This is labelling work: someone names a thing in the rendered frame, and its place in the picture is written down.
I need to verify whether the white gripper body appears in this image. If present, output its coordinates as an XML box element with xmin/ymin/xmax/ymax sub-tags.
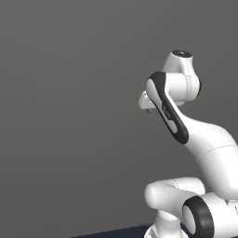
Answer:
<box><xmin>138</xmin><ymin>90</ymin><xmax>157</xmax><ymax>111</ymax></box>

